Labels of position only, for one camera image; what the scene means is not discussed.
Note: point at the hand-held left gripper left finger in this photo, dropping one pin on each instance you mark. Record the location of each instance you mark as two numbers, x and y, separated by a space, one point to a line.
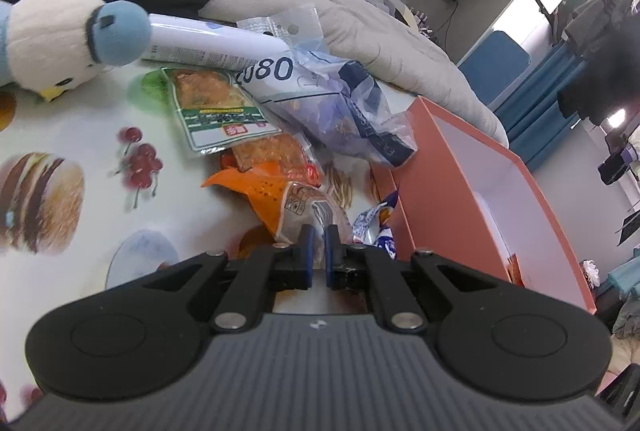
307 256

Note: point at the purple snack packet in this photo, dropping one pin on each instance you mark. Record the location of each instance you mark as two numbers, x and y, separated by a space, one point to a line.
386 247

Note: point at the blue white plastic bag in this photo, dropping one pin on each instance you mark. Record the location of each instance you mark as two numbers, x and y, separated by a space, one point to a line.
325 111

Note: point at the blue curtain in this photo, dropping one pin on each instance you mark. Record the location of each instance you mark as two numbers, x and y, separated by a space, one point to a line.
540 111

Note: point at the green label snack packet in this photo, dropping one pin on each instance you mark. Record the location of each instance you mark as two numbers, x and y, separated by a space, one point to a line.
215 111

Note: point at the clear packet of red tofu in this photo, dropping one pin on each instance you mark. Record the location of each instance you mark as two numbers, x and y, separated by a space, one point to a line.
270 154

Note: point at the blue white plush penguin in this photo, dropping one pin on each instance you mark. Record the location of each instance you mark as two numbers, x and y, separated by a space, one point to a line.
50 36

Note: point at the pink cardboard box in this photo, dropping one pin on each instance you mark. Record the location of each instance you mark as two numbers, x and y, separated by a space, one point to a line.
450 211

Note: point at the orange snack packet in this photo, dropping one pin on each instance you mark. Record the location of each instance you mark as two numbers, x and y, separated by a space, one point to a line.
270 197

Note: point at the group of toiletry bottles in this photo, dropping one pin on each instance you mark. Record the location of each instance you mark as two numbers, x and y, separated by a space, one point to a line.
422 22

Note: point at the clear hang-hole plastic packet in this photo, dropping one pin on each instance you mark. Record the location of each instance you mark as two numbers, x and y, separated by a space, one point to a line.
290 28

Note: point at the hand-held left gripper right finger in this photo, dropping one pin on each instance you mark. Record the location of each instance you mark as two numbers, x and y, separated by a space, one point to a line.
331 258

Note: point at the white tube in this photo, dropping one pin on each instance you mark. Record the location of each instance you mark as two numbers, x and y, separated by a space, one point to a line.
200 43

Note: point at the grey blanket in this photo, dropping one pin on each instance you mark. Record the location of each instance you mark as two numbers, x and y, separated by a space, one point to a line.
390 46

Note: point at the food print mat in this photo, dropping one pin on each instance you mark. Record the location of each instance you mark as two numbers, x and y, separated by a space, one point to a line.
75 121

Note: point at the dark hanging clothes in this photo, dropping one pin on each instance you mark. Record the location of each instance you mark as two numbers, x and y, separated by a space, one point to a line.
600 16

